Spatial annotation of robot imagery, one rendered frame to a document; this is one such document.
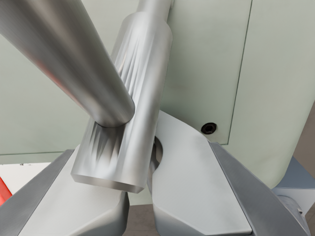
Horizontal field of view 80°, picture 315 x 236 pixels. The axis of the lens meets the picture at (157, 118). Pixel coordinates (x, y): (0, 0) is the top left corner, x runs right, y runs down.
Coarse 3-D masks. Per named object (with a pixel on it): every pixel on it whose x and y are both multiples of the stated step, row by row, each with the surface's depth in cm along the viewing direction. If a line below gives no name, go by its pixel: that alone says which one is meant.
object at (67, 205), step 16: (64, 176) 7; (48, 192) 6; (64, 192) 6; (80, 192) 6; (96, 192) 6; (112, 192) 6; (48, 208) 6; (64, 208) 6; (80, 208) 6; (96, 208) 6; (112, 208) 6; (128, 208) 7; (32, 224) 6; (48, 224) 5; (64, 224) 5; (80, 224) 5; (96, 224) 6; (112, 224) 6
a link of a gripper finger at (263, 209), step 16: (224, 160) 7; (240, 176) 7; (240, 192) 6; (256, 192) 6; (272, 192) 6; (256, 208) 6; (272, 208) 6; (288, 208) 5; (256, 224) 5; (272, 224) 5; (288, 224) 5
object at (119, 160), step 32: (160, 0) 8; (128, 32) 7; (160, 32) 7; (128, 64) 6; (160, 64) 7; (160, 96) 6; (96, 128) 5; (128, 128) 5; (96, 160) 5; (128, 160) 5
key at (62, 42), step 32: (0, 0) 2; (32, 0) 2; (64, 0) 2; (0, 32) 2; (32, 32) 2; (64, 32) 3; (96, 32) 3; (64, 64) 3; (96, 64) 3; (96, 96) 4; (128, 96) 5
